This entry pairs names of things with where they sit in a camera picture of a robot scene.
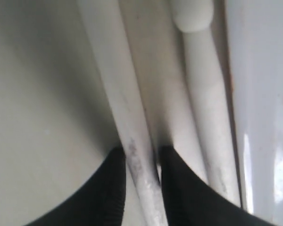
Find white plastic tray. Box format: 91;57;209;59
225;0;283;218

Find white wooden drumstick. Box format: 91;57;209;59
170;0;241;207
78;0;167;226

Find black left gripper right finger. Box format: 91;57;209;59
158;145;258;226

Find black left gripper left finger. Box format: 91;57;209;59
30;147;126;226

